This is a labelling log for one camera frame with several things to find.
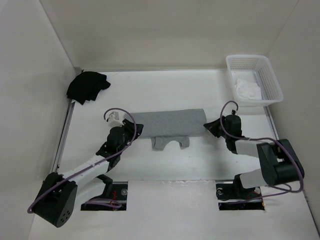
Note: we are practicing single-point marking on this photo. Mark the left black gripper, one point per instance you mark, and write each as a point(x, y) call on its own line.
point(129, 127)

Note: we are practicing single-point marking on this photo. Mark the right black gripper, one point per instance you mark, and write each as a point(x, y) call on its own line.
point(212, 126)

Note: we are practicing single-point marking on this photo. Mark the grey tank top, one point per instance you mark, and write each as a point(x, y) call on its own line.
point(163, 127)

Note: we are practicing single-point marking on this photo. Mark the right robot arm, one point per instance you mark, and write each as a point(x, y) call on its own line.
point(279, 164)

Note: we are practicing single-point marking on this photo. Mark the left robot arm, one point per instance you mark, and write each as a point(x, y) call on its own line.
point(56, 198)

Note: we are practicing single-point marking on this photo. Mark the white tank top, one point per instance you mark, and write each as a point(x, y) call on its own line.
point(246, 90)

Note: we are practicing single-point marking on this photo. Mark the folded black tank tops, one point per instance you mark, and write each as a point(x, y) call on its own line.
point(86, 86)

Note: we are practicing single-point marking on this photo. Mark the white plastic basket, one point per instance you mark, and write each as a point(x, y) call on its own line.
point(253, 69)

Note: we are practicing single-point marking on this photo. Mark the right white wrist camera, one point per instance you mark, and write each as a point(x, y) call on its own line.
point(234, 112)

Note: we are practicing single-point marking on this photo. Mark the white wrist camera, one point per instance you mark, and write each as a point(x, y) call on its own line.
point(114, 120)
point(234, 112)

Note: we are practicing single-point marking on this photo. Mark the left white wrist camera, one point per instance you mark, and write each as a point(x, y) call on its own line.
point(114, 120)

